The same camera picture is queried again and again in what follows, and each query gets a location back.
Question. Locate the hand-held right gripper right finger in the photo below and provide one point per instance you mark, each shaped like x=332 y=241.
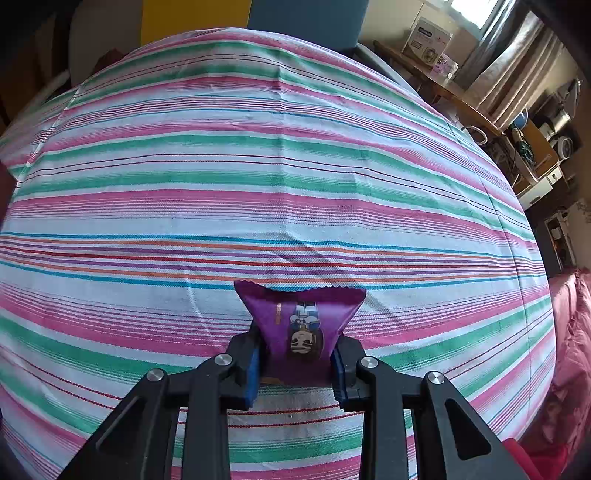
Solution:
x=339 y=374

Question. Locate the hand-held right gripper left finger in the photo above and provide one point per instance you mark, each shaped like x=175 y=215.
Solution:
x=251 y=374

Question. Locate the large purple snack packet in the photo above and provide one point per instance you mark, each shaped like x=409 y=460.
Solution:
x=300 y=323

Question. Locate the pink blanket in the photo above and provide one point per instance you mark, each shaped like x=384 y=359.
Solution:
x=568 y=346

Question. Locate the dark low cabinet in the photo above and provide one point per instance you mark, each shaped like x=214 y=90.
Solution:
x=561 y=235

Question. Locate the white small cabinet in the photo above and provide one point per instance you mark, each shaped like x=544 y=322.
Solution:
x=540 y=184

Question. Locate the wooden desk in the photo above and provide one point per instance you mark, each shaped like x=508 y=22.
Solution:
x=443 y=90

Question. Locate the wooden shelf unit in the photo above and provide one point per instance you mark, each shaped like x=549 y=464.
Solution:
x=538 y=138

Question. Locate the pink small container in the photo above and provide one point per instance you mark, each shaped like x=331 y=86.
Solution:
x=444 y=68

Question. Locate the cluster of small appliances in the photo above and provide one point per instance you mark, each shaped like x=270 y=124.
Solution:
x=561 y=120

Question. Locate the white printed carton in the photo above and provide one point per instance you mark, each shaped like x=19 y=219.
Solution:
x=425 y=41

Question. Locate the dark red cushion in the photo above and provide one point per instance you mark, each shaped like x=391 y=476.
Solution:
x=108 y=60

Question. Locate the checked curtain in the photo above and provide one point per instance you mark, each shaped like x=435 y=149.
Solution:
x=512 y=74

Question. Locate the blue armchair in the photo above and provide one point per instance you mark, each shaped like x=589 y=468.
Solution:
x=304 y=18

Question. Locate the yellow panel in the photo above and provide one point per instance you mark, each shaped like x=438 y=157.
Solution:
x=194 y=18

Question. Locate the grey panel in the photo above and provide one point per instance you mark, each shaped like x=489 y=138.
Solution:
x=106 y=32

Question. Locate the window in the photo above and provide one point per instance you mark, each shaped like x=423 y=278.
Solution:
x=475 y=11

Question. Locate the white bed rail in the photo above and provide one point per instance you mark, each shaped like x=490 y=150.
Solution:
x=46 y=94

